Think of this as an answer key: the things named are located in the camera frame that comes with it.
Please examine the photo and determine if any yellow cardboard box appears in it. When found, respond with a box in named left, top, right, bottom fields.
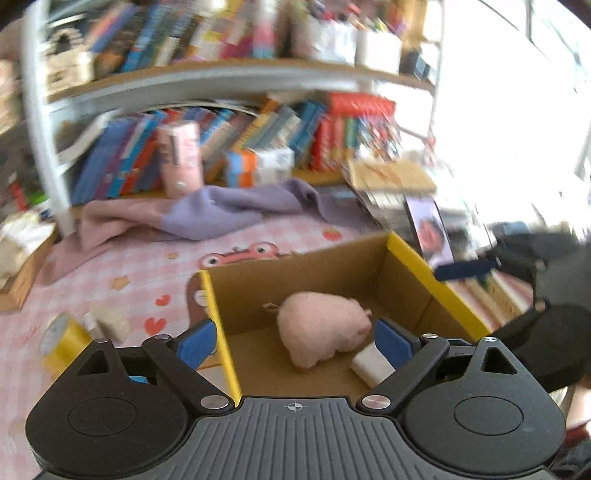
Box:
left=186, top=234, right=490, bottom=399

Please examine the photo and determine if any beige eraser block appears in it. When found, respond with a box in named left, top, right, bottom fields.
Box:
left=90, top=304, right=131, bottom=344

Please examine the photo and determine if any red book set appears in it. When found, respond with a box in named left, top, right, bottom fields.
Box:
left=310, top=91, right=400, bottom=172

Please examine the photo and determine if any white bookshelf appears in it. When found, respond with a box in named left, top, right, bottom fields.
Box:
left=20, top=1, right=436, bottom=236

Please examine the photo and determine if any wooden chess box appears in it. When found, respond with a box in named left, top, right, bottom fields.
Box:
left=0, top=226, right=58, bottom=314

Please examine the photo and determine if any orange white small box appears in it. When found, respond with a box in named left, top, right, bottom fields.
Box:
left=224, top=147, right=294, bottom=188

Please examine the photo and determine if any pink plush pig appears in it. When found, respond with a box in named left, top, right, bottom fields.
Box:
left=263, top=291, right=373, bottom=371

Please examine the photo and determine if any cream quilted handbag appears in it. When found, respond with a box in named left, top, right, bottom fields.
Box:
left=45, top=27, right=94, bottom=95

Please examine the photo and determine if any tissue pack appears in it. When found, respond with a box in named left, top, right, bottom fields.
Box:
left=0, top=211, right=55, bottom=288

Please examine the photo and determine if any smartphone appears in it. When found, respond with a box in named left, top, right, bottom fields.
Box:
left=406, top=197, right=454, bottom=269

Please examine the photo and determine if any white pen holder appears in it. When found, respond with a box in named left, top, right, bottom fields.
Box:
left=356, top=30, right=403, bottom=74

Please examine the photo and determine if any yellow tape roll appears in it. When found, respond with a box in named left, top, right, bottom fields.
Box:
left=38, top=312, right=92, bottom=379

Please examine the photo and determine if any pink checkered tablecloth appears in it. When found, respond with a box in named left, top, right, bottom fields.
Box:
left=1, top=215, right=361, bottom=479

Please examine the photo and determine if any pink purple towel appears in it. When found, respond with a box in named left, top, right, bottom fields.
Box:
left=68, top=179, right=373, bottom=252

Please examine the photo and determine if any pink cartoon canister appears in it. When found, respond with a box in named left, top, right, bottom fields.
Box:
left=157, top=120, right=204, bottom=199

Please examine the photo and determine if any brown notebook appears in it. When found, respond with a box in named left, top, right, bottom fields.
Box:
left=345, top=160, right=437, bottom=195

